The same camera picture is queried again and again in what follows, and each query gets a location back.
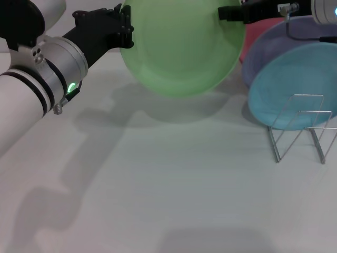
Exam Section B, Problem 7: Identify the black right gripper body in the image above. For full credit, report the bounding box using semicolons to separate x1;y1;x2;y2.
242;0;314;25

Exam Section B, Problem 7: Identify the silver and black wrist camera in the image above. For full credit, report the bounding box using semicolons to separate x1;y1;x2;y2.
0;0;67;51

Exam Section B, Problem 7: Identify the blue plastic plate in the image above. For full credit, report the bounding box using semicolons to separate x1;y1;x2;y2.
247;42;337;132

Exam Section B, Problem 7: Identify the silver connector with black cable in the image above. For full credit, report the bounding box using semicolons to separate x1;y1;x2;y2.
279;2;337;44

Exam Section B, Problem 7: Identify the green plastic plate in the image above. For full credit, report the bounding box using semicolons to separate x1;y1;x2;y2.
120;0;247;100

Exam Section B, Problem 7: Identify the purple plastic plate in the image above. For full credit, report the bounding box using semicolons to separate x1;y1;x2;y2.
242;15;337;90

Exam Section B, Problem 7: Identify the red plastic plate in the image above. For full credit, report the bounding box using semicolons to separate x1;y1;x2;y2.
238;17;288;65

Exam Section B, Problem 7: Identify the grey connector with black cable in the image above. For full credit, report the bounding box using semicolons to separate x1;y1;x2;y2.
53;79;84;115

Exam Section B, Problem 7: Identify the metal wire plate rack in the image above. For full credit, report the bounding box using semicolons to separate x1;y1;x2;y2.
266;93;337;164

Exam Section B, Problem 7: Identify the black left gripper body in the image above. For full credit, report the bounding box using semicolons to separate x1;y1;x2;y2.
62;8;123;70

